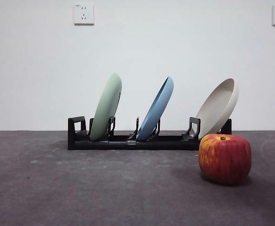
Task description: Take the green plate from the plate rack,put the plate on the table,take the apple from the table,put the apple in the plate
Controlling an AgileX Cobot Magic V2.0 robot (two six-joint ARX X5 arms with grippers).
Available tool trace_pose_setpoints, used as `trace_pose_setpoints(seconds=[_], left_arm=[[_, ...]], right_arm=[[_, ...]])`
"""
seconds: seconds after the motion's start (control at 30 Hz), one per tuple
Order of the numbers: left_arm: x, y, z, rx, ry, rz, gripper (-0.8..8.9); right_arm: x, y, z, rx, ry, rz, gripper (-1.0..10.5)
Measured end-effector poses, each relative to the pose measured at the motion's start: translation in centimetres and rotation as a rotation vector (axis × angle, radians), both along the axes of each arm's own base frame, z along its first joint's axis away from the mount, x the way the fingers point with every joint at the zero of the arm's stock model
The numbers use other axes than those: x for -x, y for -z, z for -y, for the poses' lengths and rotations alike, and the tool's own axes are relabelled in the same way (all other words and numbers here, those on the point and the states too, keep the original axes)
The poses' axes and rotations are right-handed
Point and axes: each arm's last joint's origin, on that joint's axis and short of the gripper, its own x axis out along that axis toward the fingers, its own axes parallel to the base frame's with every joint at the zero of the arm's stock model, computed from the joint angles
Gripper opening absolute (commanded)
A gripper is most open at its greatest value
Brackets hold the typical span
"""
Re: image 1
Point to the beige plate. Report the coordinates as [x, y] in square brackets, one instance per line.
[218, 106]

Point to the blue plate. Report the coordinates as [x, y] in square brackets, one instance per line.
[156, 110]

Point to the black plate rack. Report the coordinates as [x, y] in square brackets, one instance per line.
[118, 144]

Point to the red yellow apple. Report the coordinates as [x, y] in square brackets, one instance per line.
[225, 160]

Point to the green plate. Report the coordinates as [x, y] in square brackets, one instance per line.
[104, 108]

